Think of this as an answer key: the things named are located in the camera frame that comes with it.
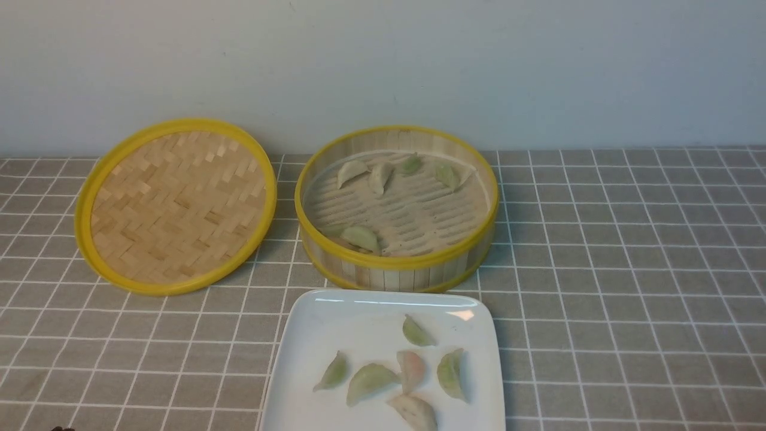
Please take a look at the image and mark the green dumpling in steamer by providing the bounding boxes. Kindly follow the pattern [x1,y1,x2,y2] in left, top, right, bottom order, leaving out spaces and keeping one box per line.
[397,153,423,175]

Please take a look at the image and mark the green dumpling plate top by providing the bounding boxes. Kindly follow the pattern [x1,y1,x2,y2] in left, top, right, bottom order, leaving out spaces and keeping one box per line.
[402,314,437,347]

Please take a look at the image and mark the green dumpling plate right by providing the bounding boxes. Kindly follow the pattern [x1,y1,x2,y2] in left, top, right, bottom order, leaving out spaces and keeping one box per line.
[437,348,468,403]

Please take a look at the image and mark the pale dumpling in steamer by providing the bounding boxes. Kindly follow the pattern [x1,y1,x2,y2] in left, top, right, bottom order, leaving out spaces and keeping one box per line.
[367,162,394,196]
[336,159,369,189]

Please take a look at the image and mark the large green dumpling plate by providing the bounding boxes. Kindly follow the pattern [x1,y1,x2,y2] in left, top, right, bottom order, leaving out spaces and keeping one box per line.
[346,363,400,407]

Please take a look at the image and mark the pink dumpling plate bottom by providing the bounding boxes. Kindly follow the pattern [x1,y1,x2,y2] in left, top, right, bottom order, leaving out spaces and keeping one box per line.
[386,394,438,431]

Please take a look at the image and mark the green dumpling plate left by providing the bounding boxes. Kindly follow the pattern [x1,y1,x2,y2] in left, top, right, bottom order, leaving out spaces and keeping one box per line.
[312,350,348,393]

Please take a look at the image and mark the grey checked tablecloth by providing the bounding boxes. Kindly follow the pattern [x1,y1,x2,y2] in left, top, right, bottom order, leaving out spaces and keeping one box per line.
[1,147,765,430]

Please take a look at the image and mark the bamboo steamer basket yellow rim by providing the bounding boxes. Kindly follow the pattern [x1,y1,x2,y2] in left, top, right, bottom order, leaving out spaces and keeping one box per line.
[294,126,500,293]

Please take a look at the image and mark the pink dumpling on plate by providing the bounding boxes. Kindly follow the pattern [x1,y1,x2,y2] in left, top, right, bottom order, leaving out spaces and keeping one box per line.
[397,350,427,394]

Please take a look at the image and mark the green dumpling steamer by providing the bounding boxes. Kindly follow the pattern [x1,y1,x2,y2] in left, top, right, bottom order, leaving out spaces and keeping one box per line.
[433,163,461,193]
[341,224,381,254]

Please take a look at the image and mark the bamboo steamer lid yellow rim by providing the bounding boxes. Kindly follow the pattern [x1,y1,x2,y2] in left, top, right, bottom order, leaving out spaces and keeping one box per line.
[74,118,277,296]

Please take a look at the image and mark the white square plate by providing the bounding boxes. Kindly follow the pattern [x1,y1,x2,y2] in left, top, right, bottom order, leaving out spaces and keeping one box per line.
[258,290,506,430]

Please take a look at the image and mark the pale dumpling steamer front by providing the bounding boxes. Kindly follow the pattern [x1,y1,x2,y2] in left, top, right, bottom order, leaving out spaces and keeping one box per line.
[381,238,413,257]

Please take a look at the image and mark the green dumpling steamer front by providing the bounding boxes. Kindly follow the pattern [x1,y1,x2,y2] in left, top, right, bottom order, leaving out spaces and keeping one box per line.
[341,224,381,254]

